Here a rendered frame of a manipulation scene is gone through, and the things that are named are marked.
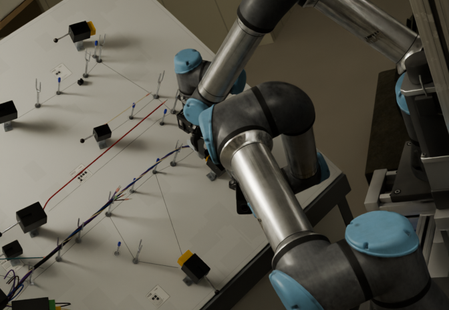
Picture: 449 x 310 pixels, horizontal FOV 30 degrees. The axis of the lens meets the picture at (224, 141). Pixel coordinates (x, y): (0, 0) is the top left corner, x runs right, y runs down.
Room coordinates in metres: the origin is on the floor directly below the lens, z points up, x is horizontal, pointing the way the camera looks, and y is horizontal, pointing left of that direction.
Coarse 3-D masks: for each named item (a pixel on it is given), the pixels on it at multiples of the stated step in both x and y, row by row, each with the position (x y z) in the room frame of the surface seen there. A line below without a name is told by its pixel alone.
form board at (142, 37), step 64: (64, 0) 2.68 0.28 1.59; (128, 0) 2.70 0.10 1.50; (0, 64) 2.48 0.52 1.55; (64, 64) 2.49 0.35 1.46; (128, 64) 2.50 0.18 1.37; (0, 128) 2.30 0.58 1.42; (64, 128) 2.31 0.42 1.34; (128, 128) 2.31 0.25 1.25; (0, 192) 2.14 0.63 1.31; (64, 192) 2.14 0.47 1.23; (128, 192) 2.14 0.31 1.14; (192, 192) 2.14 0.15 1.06; (320, 192) 2.15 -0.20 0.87; (64, 256) 1.99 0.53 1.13; (128, 256) 1.99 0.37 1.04
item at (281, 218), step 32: (256, 96) 1.55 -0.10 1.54; (224, 128) 1.51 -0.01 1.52; (256, 128) 1.49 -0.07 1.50; (224, 160) 1.49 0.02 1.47; (256, 160) 1.43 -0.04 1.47; (256, 192) 1.37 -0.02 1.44; (288, 192) 1.35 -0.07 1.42; (288, 224) 1.27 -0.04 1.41; (288, 256) 1.21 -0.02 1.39; (320, 256) 1.18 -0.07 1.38; (288, 288) 1.15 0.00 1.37; (320, 288) 1.13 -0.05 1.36; (352, 288) 1.13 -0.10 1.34
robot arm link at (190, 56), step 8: (176, 56) 2.10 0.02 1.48; (184, 56) 2.09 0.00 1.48; (192, 56) 2.08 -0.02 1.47; (200, 56) 2.08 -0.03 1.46; (176, 64) 2.08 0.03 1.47; (184, 64) 2.06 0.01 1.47; (192, 64) 2.06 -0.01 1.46; (200, 64) 2.07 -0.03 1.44; (176, 72) 2.09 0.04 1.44; (184, 72) 2.07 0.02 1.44; (192, 72) 2.06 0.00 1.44; (184, 80) 2.08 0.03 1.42; (192, 80) 2.06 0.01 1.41; (184, 88) 2.09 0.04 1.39; (192, 88) 2.08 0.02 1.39
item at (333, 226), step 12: (324, 216) 2.17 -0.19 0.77; (336, 216) 2.20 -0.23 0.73; (324, 228) 2.16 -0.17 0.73; (336, 228) 2.19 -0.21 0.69; (336, 240) 2.18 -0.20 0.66; (264, 276) 2.02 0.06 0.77; (252, 288) 1.99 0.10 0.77; (264, 288) 2.01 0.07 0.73; (240, 300) 1.96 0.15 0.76; (252, 300) 1.98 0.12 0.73; (264, 300) 2.00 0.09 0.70; (276, 300) 2.02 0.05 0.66
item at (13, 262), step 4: (16, 240) 1.96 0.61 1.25; (8, 244) 1.95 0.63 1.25; (12, 244) 1.95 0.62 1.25; (16, 244) 1.95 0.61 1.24; (4, 248) 1.94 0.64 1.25; (8, 248) 1.94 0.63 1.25; (12, 248) 1.94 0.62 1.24; (16, 248) 1.94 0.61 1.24; (20, 248) 1.94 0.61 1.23; (4, 252) 1.94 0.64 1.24; (8, 252) 1.93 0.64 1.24; (12, 252) 1.93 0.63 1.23; (16, 252) 1.93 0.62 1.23; (20, 252) 1.94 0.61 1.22; (0, 256) 1.93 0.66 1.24; (8, 256) 1.92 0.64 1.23; (12, 256) 1.93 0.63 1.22; (16, 256) 1.95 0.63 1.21; (8, 260) 1.94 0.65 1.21; (12, 260) 1.97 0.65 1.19; (16, 260) 1.98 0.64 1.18; (12, 264) 1.97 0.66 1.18; (16, 264) 1.97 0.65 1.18
